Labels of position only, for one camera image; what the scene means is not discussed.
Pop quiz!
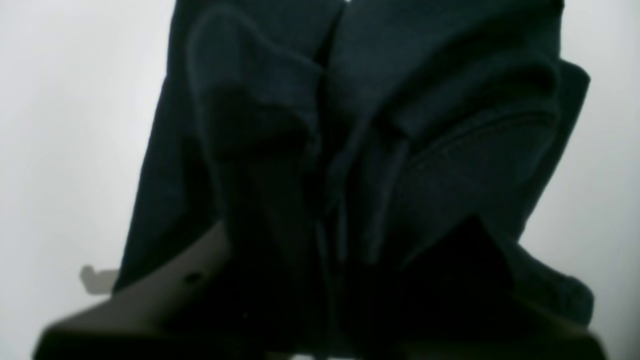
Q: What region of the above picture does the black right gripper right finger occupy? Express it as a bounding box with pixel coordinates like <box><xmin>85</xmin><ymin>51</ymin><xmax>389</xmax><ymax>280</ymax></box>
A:
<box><xmin>400</xmin><ymin>295</ymin><xmax>606</xmax><ymax>360</ymax></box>

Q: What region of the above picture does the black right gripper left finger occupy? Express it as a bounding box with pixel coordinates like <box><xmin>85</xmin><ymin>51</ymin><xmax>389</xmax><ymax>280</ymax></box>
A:
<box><xmin>33</xmin><ymin>221</ymin><xmax>231</xmax><ymax>360</ymax></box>

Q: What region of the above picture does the black T-shirt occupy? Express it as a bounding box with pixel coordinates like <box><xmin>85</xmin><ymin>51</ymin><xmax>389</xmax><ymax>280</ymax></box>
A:
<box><xmin>112</xmin><ymin>0</ymin><xmax>595</xmax><ymax>360</ymax></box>

